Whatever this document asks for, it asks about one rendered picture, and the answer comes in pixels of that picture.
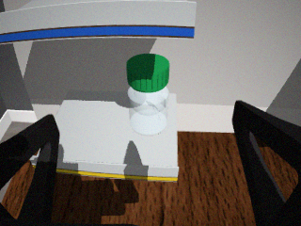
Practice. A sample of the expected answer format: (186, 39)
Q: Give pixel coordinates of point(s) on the clear bottle with green cap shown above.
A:
(147, 75)

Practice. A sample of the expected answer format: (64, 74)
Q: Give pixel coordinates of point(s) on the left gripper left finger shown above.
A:
(17, 150)

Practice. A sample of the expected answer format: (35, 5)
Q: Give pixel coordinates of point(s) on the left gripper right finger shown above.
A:
(284, 138)

